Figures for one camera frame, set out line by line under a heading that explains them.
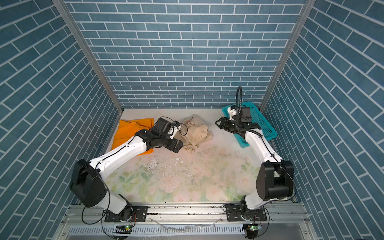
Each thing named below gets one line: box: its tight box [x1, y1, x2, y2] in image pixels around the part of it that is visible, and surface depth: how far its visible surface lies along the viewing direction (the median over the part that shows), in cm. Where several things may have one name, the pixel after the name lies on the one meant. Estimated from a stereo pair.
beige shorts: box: [179, 115, 213, 154], surface depth 98 cm
